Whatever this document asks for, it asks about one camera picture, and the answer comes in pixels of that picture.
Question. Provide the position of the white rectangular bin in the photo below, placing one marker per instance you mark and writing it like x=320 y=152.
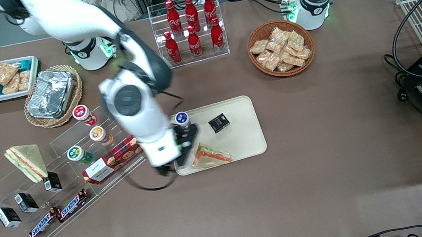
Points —
x=3 y=98

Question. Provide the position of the cup with green lid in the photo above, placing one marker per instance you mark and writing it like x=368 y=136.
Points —
x=75 y=153

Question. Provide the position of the cup with blue lid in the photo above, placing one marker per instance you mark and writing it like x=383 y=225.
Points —
x=181 y=118

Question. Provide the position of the red cola bottle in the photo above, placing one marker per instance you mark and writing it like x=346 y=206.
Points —
x=172 y=15
x=217 y=37
x=190 y=10
x=172 y=50
x=209 y=6
x=194 y=43

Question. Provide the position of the small black box gold print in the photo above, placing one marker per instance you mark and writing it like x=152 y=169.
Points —
x=218 y=122

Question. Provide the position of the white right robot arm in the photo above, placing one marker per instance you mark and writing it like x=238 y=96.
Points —
x=139 y=116

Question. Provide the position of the clear acrylic bottle rack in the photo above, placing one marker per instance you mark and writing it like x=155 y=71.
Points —
x=157 y=26

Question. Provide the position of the cream plastic tray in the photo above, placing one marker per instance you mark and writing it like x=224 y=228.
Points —
x=239 y=139

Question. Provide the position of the crumpled brown paper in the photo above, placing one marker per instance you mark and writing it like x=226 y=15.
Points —
x=110 y=2

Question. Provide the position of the oval light wicker basket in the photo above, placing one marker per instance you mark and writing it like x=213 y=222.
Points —
x=76 y=97

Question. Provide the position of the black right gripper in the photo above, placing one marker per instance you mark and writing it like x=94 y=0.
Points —
x=185 y=140

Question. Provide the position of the round brown wicker basket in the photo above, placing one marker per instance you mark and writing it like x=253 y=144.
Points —
x=252 y=30

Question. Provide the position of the triangle sandwich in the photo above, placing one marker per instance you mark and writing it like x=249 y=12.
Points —
x=29 y=162
x=210 y=157

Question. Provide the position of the teal snack packet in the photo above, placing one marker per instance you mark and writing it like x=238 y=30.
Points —
x=25 y=64

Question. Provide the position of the clear acrylic cup shelf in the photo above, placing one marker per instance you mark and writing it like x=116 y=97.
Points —
x=62 y=147

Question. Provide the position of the clear bag of nuts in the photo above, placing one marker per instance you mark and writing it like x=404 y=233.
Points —
x=3 y=74
x=24 y=80
x=11 y=86

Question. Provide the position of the aluminium foil container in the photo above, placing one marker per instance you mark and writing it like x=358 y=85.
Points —
x=50 y=94

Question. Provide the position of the cup with red lid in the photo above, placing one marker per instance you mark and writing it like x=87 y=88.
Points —
x=81 y=112

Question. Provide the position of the clear acrylic stepped shelf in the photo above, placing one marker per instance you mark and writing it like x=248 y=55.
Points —
x=9 y=194

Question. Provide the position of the clear bag of crackers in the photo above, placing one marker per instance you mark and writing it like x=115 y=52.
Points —
x=259 y=47
x=304 y=54
x=275 y=47
x=296 y=40
x=285 y=67
x=269 y=59
x=279 y=35
x=292 y=59

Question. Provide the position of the red tartan cookie box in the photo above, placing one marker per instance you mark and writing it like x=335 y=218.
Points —
x=109 y=163

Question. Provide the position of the white connector block green lights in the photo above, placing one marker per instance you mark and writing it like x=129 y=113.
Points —
x=288 y=6

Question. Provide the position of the small black box with barcode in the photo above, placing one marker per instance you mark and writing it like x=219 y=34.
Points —
x=52 y=183
x=26 y=202
x=8 y=217

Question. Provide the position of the cup with orange lid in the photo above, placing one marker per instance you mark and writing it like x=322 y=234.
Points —
x=97 y=133

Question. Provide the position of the Snickers chocolate bar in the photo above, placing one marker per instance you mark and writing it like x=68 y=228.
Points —
x=72 y=205
x=43 y=225

